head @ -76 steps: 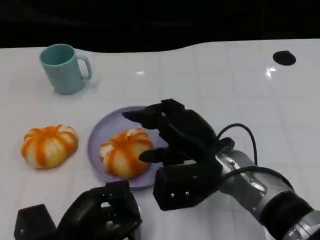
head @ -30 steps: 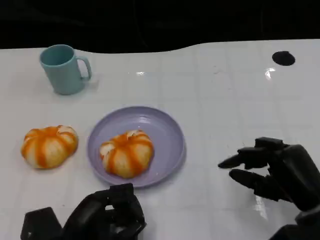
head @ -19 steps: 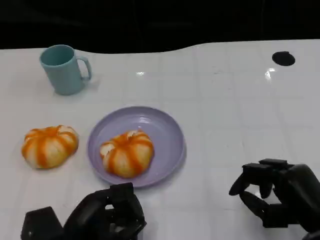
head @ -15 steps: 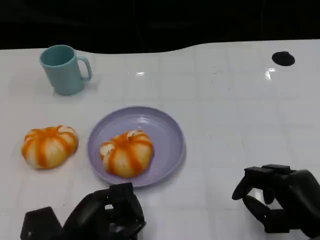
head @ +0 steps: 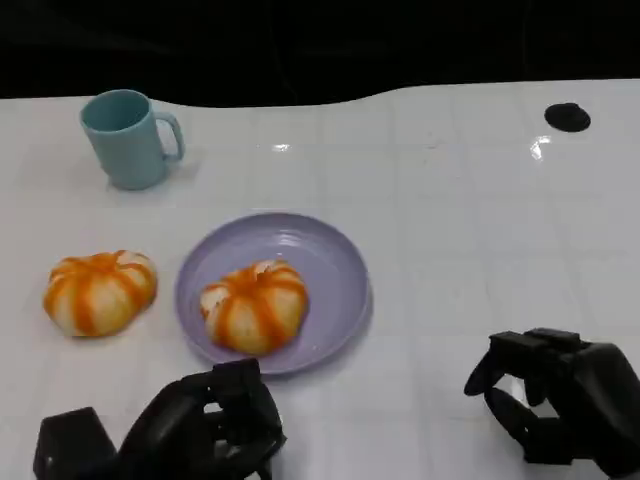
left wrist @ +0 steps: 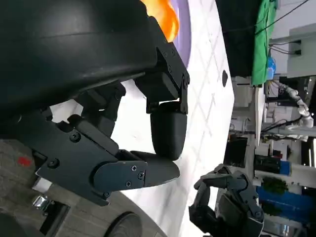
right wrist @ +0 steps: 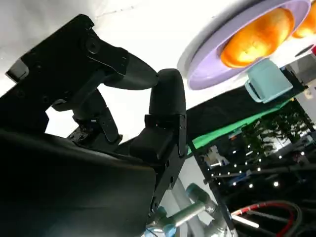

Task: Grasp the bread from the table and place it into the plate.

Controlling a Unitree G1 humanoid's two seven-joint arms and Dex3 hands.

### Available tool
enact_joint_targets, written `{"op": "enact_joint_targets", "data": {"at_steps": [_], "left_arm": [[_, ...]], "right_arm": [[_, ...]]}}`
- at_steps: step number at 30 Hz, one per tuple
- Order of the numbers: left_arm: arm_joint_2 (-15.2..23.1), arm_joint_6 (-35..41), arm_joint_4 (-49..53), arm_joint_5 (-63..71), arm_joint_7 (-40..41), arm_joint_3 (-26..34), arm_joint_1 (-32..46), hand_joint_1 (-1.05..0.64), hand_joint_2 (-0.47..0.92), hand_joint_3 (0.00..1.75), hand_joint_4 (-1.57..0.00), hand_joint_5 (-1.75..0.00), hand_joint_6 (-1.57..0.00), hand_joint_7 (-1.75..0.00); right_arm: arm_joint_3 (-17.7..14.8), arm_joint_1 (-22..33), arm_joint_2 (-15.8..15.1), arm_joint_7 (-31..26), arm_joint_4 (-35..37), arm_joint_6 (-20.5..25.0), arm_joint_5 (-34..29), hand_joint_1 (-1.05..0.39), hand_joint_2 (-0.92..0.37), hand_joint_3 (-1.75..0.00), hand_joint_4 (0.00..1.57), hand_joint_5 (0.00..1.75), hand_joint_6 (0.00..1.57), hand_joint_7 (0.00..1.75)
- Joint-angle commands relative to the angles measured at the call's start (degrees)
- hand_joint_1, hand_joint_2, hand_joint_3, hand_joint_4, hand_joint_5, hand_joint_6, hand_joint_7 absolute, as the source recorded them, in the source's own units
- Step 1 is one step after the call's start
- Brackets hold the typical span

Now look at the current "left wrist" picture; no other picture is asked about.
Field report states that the light blue bag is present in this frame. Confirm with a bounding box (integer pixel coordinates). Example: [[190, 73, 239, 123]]
[[267, 56, 277, 80]]

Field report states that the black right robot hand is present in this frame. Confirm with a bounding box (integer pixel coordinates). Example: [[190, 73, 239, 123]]
[[189, 164, 265, 237]]

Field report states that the black backdrop panel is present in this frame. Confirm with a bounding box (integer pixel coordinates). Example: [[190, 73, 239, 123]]
[[216, 0, 260, 78]]

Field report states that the black box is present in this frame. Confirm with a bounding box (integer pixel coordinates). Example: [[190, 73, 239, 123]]
[[226, 137, 249, 165]]

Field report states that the blue plastic crate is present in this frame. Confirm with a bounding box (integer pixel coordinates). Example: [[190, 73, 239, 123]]
[[255, 185, 316, 223]]

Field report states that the orange and white bread roll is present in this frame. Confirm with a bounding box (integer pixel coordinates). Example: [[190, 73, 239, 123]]
[[142, 0, 181, 43]]

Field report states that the lilac plate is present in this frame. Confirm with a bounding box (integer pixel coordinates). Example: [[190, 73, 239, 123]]
[[172, 0, 193, 69]]

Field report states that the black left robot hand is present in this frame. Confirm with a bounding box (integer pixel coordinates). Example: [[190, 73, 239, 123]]
[[0, 0, 191, 207]]

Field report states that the thin black hanging cable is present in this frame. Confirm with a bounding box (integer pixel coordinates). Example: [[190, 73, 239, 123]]
[[223, 5, 298, 33]]

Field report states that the green cloth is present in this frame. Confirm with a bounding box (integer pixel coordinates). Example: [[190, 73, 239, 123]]
[[251, 0, 278, 86]]

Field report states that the grey machine cabinet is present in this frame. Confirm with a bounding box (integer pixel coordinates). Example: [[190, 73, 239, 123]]
[[269, 24, 316, 78]]

